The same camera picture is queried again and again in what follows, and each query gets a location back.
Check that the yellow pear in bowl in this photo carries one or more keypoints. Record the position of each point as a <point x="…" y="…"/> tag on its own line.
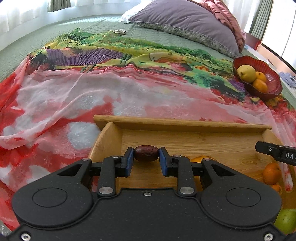
<point x="246" y="73"/>

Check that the white sheer curtain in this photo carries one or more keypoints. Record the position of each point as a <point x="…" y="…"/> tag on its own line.
<point x="15" y="13"/>

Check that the orange in bowl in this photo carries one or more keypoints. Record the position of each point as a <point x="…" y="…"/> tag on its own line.
<point x="260" y="85"/>
<point x="261" y="76"/>

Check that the green curtain left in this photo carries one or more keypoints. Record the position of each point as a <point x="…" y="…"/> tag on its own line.
<point x="56" y="5"/>

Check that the green curtain right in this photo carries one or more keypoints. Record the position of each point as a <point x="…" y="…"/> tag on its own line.
<point x="261" y="19"/>

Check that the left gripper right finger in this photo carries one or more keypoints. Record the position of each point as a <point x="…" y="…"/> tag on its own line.
<point x="180" y="167"/>

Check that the purple pillow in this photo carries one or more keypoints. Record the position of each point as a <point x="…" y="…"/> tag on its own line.
<point x="190" y="21"/>

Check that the small tangerine with stem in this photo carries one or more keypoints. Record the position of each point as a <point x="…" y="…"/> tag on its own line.
<point x="271" y="174"/>

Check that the red glass fruit bowl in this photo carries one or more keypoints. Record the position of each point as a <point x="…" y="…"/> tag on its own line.
<point x="273" y="79"/>

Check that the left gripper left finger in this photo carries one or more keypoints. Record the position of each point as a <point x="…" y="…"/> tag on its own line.
<point x="113" y="167"/>

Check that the orange in bowl front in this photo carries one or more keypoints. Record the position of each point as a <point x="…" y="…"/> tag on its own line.
<point x="260" y="85"/>

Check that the dark red jujube date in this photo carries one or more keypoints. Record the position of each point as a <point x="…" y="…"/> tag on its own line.
<point x="146" y="153"/>

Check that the small metal object on bed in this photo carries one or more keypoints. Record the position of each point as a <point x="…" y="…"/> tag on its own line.
<point x="119" y="32"/>

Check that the purple-blue cloth on floor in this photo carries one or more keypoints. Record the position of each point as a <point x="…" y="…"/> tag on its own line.
<point x="288" y="79"/>

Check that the clear plastic sheet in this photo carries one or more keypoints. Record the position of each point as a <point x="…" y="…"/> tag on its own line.
<point x="4" y="230"/>

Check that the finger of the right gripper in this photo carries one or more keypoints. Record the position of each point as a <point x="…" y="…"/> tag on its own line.
<point x="284" y="154"/>

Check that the green apple left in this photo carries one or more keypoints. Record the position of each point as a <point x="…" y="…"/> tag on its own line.
<point x="286" y="221"/>

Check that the green curtain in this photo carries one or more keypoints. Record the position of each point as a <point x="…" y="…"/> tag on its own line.
<point x="56" y="5"/>
<point x="261" y="19"/>

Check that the orange in bowl rear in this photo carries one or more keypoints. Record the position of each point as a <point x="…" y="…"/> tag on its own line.
<point x="261" y="76"/>

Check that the colourful floral scarf cloth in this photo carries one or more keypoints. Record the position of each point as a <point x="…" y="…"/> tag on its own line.
<point x="49" y="97"/>

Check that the bamboo serving tray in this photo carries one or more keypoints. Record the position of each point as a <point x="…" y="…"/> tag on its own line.
<point x="232" y="144"/>

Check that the large brown-orange orange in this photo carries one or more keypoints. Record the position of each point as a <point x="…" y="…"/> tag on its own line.
<point x="198" y="159"/>

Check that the pink crumpled blanket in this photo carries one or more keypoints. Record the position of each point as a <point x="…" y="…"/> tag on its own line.
<point x="224" y="16"/>

